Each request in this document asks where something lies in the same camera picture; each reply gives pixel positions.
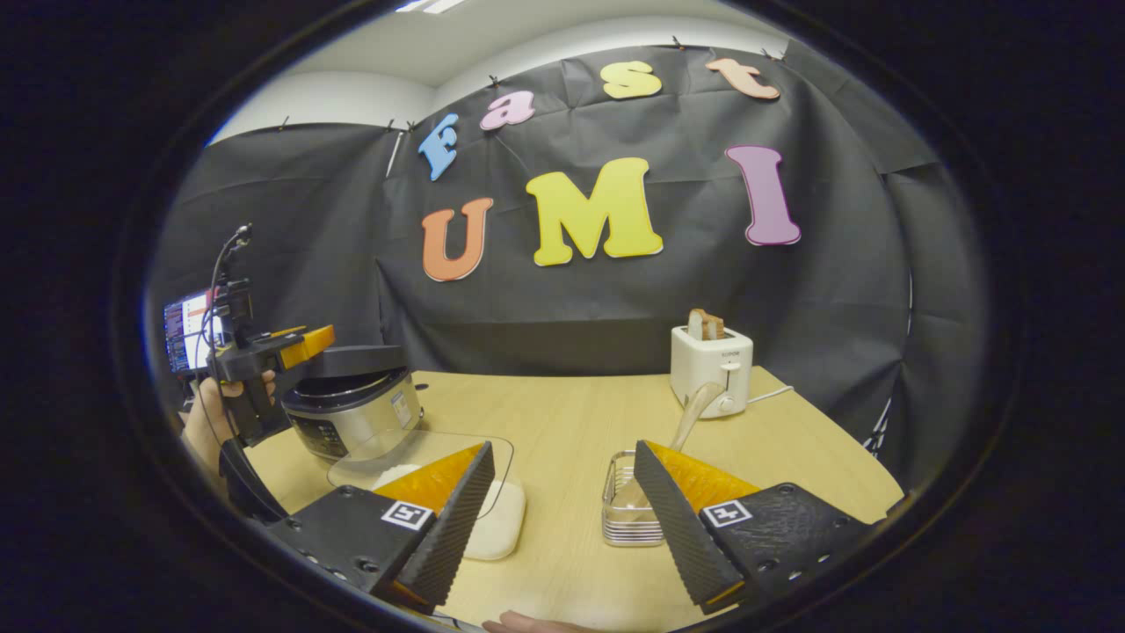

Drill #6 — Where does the computer monitor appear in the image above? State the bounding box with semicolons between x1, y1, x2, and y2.
163;287;234;376

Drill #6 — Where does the black silver rice cooker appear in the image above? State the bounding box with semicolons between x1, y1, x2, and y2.
279;345;425;464

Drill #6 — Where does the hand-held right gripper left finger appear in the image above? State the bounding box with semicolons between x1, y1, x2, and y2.
264;441;496;615

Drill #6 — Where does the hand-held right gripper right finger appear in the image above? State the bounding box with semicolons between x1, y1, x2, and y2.
633;440;880;615

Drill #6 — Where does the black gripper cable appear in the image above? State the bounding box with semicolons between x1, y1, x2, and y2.
195;224;256;423

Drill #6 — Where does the black backdrop cloth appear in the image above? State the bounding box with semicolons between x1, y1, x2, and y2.
149;42;990;493

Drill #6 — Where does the wooden spoon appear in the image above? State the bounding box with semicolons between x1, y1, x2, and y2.
615;381;727;511

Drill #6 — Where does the clear plastic container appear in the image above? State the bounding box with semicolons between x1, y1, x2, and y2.
327;429;526;562

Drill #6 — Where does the white toaster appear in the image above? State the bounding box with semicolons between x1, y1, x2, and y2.
670;324;755;419

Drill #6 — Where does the wire chopstick holder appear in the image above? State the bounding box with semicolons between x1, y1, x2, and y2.
601;450;665;548

